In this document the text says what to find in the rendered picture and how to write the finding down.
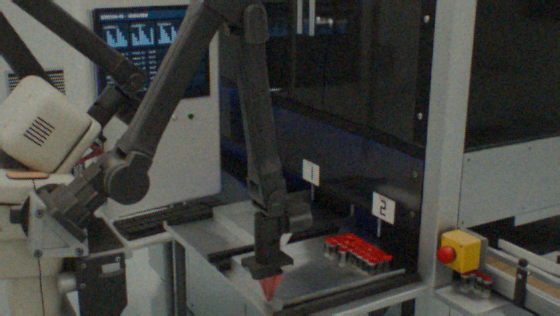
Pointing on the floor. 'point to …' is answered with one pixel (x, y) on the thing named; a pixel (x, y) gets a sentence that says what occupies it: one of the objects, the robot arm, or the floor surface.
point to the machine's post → (444, 144)
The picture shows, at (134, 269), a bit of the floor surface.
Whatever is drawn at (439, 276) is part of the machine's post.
